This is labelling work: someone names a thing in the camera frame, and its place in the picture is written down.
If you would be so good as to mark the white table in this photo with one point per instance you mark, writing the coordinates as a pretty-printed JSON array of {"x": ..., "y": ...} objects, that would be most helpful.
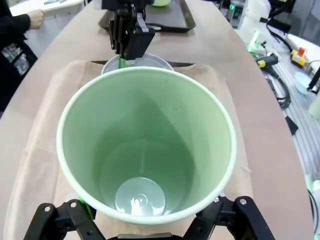
[{"x": 62, "y": 6}]

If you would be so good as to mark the black yellow handheld device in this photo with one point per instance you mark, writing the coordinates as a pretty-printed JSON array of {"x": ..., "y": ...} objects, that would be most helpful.
[{"x": 268, "y": 60}]

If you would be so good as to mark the light green bowl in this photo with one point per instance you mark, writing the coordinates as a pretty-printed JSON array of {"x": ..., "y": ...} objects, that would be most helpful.
[{"x": 161, "y": 2}]

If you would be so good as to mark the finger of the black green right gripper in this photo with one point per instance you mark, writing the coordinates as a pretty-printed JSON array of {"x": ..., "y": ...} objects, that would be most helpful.
[
  {"x": 117, "y": 32},
  {"x": 138, "y": 45}
]

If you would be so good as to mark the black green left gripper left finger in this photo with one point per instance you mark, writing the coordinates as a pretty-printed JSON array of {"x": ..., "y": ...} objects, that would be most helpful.
[{"x": 75, "y": 220}]

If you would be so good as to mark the person's left hand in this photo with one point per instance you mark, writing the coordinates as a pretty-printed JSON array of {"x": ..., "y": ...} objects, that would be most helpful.
[{"x": 37, "y": 18}]

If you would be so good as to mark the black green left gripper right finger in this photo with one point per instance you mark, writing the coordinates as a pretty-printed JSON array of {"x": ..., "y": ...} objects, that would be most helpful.
[{"x": 240, "y": 220}]

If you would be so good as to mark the light green plastic cup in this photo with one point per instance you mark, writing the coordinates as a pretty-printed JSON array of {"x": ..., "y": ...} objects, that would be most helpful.
[{"x": 150, "y": 120}]

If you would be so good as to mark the person in black shirt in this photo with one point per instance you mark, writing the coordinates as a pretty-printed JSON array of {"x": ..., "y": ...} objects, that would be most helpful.
[{"x": 12, "y": 70}]

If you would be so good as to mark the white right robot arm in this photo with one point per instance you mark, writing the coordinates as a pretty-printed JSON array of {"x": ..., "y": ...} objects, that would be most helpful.
[{"x": 255, "y": 15}]

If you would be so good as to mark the yellow emergency stop box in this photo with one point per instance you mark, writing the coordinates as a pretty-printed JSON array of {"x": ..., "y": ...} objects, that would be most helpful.
[{"x": 298, "y": 57}]

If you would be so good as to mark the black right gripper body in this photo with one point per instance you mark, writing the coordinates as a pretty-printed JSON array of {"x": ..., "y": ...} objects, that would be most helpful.
[{"x": 125, "y": 4}]

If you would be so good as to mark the pale green cup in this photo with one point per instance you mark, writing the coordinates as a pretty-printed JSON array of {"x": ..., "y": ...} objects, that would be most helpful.
[{"x": 315, "y": 106}]

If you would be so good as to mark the person's left forearm black sleeve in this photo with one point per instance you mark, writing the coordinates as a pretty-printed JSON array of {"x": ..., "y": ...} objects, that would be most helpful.
[{"x": 15, "y": 25}]

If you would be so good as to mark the beige cloth mat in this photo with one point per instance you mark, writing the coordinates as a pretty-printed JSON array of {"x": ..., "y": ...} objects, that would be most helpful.
[{"x": 37, "y": 140}]

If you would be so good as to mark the white bowl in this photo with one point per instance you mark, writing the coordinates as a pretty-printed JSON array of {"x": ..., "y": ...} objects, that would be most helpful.
[{"x": 157, "y": 62}]

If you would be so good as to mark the pale blue bowl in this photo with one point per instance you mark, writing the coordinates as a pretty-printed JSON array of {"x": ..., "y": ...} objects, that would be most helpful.
[{"x": 302, "y": 82}]

